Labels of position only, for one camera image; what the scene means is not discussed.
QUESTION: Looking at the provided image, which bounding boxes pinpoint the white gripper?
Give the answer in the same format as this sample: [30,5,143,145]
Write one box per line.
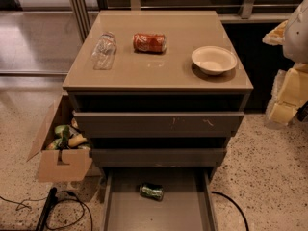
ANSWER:
[262,20,308,125]

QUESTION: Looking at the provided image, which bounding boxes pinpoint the green soda can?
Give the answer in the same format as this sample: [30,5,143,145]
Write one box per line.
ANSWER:
[140,183,164,201]

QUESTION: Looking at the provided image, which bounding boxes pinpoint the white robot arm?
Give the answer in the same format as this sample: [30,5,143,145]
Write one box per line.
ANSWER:
[262,0,308,125]

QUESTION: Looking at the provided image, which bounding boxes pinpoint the grey drawer cabinet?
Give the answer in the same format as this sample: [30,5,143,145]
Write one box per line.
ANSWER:
[62,10,254,181]

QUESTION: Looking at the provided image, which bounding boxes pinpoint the orange soda can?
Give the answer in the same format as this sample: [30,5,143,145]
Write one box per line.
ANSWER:
[133,33,167,53]

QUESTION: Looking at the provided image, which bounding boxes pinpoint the grey open bottom drawer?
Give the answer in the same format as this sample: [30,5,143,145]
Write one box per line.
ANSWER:
[99,167,218,231]

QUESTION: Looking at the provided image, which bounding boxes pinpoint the grey middle drawer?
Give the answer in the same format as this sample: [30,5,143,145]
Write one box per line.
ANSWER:
[90,148,226,167]

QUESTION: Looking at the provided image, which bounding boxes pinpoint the grey top drawer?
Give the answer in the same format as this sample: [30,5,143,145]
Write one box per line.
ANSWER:
[74,112,244,138]

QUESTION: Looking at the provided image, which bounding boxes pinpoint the white bowl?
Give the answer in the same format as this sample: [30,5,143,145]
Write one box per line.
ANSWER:
[192,46,238,76]

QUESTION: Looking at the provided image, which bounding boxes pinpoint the clear plastic bottle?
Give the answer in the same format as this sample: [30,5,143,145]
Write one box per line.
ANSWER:
[91,32,117,70]

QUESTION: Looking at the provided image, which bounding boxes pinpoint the snack items in box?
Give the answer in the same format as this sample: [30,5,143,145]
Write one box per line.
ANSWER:
[45,118,90,150]

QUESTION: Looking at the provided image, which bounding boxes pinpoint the cardboard box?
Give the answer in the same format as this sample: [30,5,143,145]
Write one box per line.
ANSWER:
[27,95,92,183]

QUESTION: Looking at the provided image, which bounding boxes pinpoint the black bar on floor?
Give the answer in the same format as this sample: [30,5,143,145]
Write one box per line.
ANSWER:
[35,187,57,231]

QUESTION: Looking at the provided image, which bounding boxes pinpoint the black cable right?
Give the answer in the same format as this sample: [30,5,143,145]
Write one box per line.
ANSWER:
[211,191,250,231]

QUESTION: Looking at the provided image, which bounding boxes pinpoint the black cable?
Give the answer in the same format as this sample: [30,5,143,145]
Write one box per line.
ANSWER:
[0,190,94,231]
[211,191,250,231]

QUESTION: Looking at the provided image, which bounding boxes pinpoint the metal window frame rail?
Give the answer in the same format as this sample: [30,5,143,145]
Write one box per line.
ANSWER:
[65,0,308,43]

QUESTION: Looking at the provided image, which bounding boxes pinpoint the black cable left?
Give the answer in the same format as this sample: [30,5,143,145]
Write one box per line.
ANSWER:
[0,190,94,231]

